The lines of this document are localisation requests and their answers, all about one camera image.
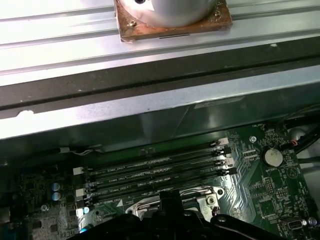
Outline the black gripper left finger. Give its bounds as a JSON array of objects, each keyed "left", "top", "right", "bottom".
[{"left": 82, "top": 189, "right": 173, "bottom": 240}]

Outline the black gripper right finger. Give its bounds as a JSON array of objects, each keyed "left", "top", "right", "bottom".
[{"left": 169, "top": 189, "right": 255, "bottom": 240}]

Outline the metal socket cover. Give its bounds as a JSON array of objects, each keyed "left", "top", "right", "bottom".
[{"left": 127, "top": 193, "right": 216, "bottom": 221}]

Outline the CPU socket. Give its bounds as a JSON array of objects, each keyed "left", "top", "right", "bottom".
[{"left": 123, "top": 186, "right": 226, "bottom": 226}]

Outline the green motherboard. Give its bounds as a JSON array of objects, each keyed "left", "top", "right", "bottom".
[{"left": 0, "top": 124, "right": 313, "bottom": 240}]

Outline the black internal USB port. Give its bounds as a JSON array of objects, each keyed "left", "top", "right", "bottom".
[{"left": 281, "top": 219, "right": 302, "bottom": 231}]

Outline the silver coin battery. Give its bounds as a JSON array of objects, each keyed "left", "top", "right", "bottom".
[{"left": 261, "top": 147, "right": 283, "bottom": 168}]

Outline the black PC case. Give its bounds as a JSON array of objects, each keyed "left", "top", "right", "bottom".
[{"left": 0, "top": 37, "right": 320, "bottom": 240}]

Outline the brown square base plate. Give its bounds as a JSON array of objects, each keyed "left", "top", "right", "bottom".
[{"left": 113, "top": 0, "right": 233, "bottom": 44}]

